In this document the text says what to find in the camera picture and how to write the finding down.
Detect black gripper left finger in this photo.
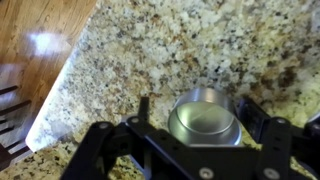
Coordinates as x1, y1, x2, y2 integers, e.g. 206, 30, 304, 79
59, 96, 188, 180

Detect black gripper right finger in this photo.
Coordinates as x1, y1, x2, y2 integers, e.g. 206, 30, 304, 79
237, 97, 320, 180

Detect medium silver measuring cup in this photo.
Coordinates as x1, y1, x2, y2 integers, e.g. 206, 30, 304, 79
167, 87, 243, 148

